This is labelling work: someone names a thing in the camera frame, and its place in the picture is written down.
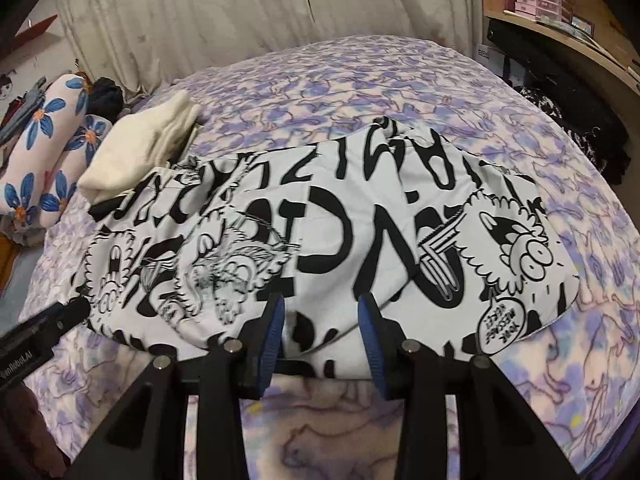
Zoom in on white black graffiti print jacket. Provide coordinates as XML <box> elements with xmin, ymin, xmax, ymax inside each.
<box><xmin>73</xmin><ymin>117</ymin><xmax>579</xmax><ymax>378</ymax></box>

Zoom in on dark clothes pile by blanket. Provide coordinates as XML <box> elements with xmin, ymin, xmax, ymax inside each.
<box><xmin>0</xmin><ymin>77</ymin><xmax>47</xmax><ymax>145</ymax></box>

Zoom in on black white patterned clothes pile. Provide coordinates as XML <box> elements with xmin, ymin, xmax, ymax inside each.
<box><xmin>514</xmin><ymin>86</ymin><xmax>631</xmax><ymax>185</ymax></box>

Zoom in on purple floral bed cover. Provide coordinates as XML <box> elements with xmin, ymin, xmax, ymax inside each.
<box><xmin>21</xmin><ymin>36</ymin><xmax>639</xmax><ymax>479</ymax></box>

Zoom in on pink blue flower rolled blanket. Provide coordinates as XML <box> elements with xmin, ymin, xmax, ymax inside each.
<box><xmin>1</xmin><ymin>74</ymin><xmax>112</xmax><ymax>246</ymax></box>

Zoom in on folded cream white garment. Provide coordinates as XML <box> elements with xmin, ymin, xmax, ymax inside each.
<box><xmin>78</xmin><ymin>90</ymin><xmax>201</xmax><ymax>204</ymax></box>

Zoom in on black garment behind blanket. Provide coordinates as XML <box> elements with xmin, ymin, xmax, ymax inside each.
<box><xmin>87</xmin><ymin>77</ymin><xmax>124</xmax><ymax>124</ymax></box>

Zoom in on beige pleated curtain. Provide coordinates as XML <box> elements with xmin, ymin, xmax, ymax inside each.
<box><xmin>54</xmin><ymin>0</ymin><xmax>483</xmax><ymax>92</ymax></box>

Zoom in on pink boxes on shelf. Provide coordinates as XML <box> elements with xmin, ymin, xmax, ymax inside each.
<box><xmin>503</xmin><ymin>0</ymin><xmax>573</xmax><ymax>23</ymax></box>

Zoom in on wooden shelf desk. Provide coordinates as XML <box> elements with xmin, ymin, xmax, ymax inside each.
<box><xmin>483</xmin><ymin>0</ymin><xmax>639</xmax><ymax>93</ymax></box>

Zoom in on orange wooden bed frame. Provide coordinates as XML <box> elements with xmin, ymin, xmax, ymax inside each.
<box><xmin>0</xmin><ymin>234</ymin><xmax>22</xmax><ymax>292</ymax></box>

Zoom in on red wall shelf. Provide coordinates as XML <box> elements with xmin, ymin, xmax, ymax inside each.
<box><xmin>11</xmin><ymin>14</ymin><xmax>58</xmax><ymax>51</ymax></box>

